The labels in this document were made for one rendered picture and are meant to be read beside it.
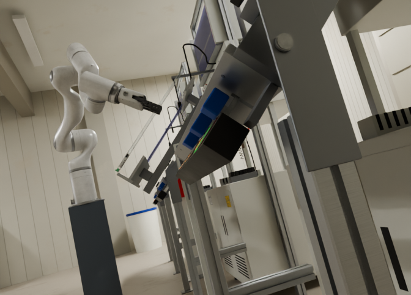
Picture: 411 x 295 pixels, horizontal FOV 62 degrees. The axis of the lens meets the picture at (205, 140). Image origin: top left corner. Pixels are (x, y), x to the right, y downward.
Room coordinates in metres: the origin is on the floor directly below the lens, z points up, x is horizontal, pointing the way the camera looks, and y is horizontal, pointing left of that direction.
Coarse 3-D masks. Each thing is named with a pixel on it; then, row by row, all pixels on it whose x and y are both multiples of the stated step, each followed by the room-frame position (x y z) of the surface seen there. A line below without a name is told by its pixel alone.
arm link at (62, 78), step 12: (60, 72) 1.57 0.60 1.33; (72, 72) 1.60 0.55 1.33; (60, 84) 1.60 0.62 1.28; (72, 84) 1.64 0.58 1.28; (72, 96) 1.67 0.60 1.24; (72, 108) 1.71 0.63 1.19; (72, 120) 1.75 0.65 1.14; (60, 132) 1.79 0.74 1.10; (60, 144) 1.80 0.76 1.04; (72, 144) 1.83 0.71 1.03
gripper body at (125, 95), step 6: (120, 90) 1.28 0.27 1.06; (126, 90) 1.28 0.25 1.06; (132, 90) 1.29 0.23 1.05; (120, 96) 1.28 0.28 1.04; (126, 96) 1.29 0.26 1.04; (138, 96) 1.29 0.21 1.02; (144, 96) 1.32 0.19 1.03; (120, 102) 1.34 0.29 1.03; (126, 102) 1.31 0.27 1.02; (132, 102) 1.29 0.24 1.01; (138, 102) 1.31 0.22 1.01; (138, 108) 1.35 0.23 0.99
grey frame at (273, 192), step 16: (224, 0) 1.81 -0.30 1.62; (224, 16) 1.80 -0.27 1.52; (192, 32) 2.53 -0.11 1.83; (224, 48) 1.82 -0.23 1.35; (208, 80) 2.32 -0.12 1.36; (256, 128) 1.81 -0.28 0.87; (256, 144) 1.82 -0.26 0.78; (272, 176) 1.81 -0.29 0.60; (272, 192) 1.80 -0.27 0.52; (176, 208) 1.70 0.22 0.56; (176, 240) 2.43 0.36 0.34; (288, 240) 1.81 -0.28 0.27; (192, 256) 1.70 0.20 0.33; (288, 256) 1.81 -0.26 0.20; (192, 272) 1.70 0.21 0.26; (304, 288) 1.81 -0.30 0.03
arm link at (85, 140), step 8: (80, 136) 1.85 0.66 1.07; (88, 136) 1.87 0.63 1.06; (96, 136) 1.91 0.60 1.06; (80, 144) 1.86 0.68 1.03; (88, 144) 1.87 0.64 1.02; (96, 144) 1.92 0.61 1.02; (88, 152) 1.87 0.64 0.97; (72, 160) 1.84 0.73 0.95; (80, 160) 1.84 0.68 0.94; (88, 160) 1.88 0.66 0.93; (72, 168) 1.83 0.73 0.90; (80, 168) 1.83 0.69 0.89; (88, 168) 1.86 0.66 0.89
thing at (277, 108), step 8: (240, 8) 1.87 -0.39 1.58; (240, 24) 1.92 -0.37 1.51; (248, 24) 1.87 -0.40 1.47; (280, 96) 1.88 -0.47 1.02; (272, 104) 1.88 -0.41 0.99; (280, 104) 2.00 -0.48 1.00; (264, 112) 2.12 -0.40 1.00; (272, 112) 1.88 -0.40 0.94; (280, 112) 2.25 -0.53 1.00; (288, 112) 2.33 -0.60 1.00; (264, 120) 2.41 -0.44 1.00; (272, 120) 1.88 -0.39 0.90; (272, 128) 2.58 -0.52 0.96; (280, 136) 1.88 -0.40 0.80; (280, 144) 1.88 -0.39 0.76; (280, 152) 1.90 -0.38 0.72; (248, 160) 2.52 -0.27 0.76
